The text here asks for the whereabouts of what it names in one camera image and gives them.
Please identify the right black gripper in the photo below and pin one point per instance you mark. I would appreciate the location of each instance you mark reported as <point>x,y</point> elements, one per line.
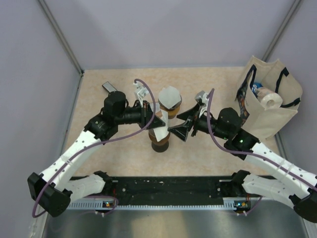
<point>191,119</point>

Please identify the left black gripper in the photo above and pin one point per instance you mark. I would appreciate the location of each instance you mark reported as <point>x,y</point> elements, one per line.
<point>146,113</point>

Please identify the clear ribbed glass dripper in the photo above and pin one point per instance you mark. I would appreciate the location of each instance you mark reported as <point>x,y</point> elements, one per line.
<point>176,105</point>

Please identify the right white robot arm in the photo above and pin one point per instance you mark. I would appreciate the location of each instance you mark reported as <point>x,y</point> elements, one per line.
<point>291,185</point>

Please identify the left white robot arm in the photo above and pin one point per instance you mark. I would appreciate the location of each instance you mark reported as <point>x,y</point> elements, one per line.
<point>54,189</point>

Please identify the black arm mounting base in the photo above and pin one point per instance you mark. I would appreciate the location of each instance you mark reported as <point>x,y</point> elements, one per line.
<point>171,191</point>

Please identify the red rimmed glass carafe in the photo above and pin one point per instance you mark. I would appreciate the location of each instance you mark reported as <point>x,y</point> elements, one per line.
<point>160,148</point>

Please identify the black toothpaste box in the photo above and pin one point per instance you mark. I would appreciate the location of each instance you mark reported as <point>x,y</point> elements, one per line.
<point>109,87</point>

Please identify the blue snack package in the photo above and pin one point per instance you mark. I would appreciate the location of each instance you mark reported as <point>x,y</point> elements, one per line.
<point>255,87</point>

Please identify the beige canvas tote bag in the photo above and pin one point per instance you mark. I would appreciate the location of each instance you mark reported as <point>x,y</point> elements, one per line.
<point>274,77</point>

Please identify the white paper roll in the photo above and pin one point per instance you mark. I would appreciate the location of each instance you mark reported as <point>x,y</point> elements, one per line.
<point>270,100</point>

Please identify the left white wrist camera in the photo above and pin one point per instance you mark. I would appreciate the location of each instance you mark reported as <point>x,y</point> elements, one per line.
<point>140,92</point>

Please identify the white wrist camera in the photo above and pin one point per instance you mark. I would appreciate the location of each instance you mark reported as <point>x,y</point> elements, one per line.
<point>202,101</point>
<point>140,92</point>

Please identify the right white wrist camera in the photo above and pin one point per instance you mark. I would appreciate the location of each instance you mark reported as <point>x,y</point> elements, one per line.
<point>202,101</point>

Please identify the white slotted cable duct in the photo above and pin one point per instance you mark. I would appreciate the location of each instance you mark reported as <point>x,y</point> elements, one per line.
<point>108,204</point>

